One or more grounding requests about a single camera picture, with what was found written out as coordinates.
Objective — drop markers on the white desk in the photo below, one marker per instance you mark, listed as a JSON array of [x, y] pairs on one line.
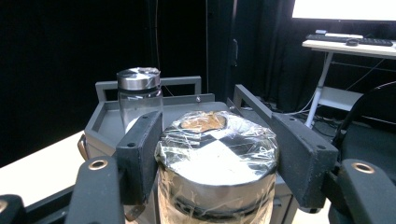
[[342, 48]]

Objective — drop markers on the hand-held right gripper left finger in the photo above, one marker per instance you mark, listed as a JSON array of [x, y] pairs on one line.
[[140, 155]]

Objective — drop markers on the grey metal rack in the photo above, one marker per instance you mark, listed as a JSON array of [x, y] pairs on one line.
[[107, 124]]

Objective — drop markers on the glass jar with brown contents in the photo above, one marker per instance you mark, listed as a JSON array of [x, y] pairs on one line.
[[218, 161]]

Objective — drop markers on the glass jar with white contents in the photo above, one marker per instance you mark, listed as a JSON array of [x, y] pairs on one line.
[[138, 84]]

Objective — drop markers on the lit monitor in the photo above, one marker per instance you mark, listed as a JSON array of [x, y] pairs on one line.
[[342, 9]]

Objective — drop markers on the black computer mouse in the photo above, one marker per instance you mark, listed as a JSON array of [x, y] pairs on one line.
[[352, 42]]

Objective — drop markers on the black keyboard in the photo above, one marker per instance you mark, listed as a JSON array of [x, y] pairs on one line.
[[373, 41]]

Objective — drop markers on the black folding chair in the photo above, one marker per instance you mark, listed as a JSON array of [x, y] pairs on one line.
[[370, 146]]

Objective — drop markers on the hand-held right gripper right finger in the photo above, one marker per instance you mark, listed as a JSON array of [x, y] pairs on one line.
[[306, 161]]

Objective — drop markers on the dark curtain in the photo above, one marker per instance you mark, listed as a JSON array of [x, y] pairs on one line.
[[274, 62]]

